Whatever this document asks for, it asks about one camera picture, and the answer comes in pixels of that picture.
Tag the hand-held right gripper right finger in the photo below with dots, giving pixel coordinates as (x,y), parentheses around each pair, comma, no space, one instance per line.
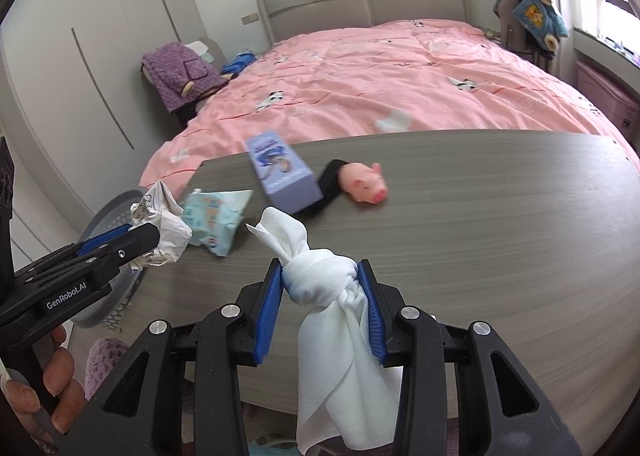
(372,316)

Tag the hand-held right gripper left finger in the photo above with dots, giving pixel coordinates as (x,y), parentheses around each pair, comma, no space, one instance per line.
(265,316)

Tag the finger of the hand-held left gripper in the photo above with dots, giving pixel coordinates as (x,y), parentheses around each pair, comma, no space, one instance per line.
(107,238)
(135,242)

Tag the grey perforated plastic basket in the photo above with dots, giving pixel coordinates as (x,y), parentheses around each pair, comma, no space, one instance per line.
(117,208)

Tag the printed white paper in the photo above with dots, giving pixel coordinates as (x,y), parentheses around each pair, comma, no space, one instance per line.
(170,236)

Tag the white knotted cloth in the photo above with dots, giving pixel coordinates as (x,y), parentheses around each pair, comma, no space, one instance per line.
(325,281)

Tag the person's left hand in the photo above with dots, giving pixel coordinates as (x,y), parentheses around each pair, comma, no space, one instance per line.
(65,376)

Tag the light blue wipes packet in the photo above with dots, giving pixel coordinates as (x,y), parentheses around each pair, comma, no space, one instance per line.
(215,221)

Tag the pink rubber pig toy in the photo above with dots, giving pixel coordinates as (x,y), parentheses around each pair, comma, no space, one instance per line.
(360,183)

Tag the light blue cloth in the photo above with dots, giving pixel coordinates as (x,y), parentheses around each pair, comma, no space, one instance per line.
(270,451)

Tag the purple cardboard box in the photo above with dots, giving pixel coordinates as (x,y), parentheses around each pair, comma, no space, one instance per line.
(285,176)

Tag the black band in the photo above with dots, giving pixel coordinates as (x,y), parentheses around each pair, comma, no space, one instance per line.
(330,181)

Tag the purple fleece garment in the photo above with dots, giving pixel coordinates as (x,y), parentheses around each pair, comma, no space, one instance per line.
(180,76)

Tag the white wardrobe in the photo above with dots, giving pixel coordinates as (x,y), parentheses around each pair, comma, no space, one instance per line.
(90,61)

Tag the blue bag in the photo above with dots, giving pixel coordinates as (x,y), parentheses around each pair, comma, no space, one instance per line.
(239,62)

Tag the beige chair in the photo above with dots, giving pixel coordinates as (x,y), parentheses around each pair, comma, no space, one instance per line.
(212,48)

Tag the pink bed with headboard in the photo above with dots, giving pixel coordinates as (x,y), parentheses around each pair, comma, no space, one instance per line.
(400,86)

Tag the pink storage box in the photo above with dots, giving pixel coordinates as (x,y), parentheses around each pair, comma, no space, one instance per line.
(607,96)

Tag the brown chair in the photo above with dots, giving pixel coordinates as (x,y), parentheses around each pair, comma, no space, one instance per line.
(512,26)

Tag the blue bear-print blanket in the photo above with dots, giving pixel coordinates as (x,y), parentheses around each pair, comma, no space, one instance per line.
(537,18)

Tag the wall socket panel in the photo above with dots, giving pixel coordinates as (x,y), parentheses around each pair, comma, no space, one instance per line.
(250,18)

